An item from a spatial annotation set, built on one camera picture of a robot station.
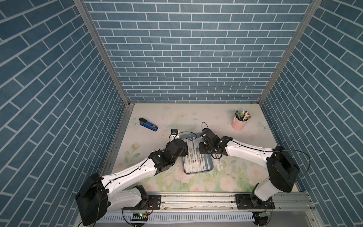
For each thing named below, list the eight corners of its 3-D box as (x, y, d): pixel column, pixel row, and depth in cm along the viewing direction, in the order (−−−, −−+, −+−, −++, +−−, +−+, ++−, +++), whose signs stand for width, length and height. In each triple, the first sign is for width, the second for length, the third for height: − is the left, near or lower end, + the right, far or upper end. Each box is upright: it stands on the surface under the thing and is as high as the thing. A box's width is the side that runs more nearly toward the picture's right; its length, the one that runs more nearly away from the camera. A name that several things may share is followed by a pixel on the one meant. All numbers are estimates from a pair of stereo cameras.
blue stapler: (138, 123, 109) (137, 120, 106) (142, 120, 111) (140, 116, 108) (155, 132, 104) (154, 129, 101) (158, 128, 106) (157, 125, 103)
